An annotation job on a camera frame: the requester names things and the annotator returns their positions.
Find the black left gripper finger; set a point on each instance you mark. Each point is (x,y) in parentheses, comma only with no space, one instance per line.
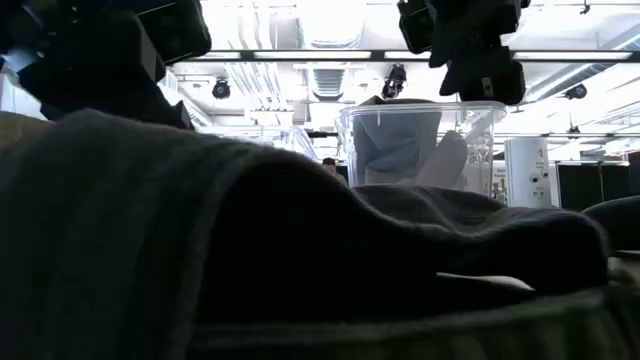
(181,117)

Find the dark grey cloth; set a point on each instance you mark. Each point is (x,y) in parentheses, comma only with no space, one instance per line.
(100,225)

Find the dark green bucket hat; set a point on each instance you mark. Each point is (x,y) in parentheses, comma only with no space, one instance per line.
(617,220)

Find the black ceiling spotlight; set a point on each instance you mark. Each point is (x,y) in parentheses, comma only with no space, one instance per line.
(576,92)
(221,90)

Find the clear plastic bin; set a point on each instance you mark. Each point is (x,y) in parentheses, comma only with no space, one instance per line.
(480,150)
(295,142)

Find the white cylindrical air purifier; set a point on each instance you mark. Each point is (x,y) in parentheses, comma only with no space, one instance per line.
(527,170)

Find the person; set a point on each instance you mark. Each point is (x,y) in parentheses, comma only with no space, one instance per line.
(331,167)

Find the black room partition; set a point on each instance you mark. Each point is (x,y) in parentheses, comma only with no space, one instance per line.
(595,185)

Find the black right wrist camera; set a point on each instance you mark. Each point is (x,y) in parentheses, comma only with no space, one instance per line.
(415,27)

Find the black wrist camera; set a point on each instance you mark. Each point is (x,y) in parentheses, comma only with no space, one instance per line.
(415,27)
(180,30)

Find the black overhead camera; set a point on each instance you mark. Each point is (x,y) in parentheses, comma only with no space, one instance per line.
(395,82)

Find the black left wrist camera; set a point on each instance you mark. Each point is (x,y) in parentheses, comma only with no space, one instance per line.
(180,30)

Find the black metal rig frame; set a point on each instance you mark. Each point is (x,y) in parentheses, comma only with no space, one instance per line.
(380,55)

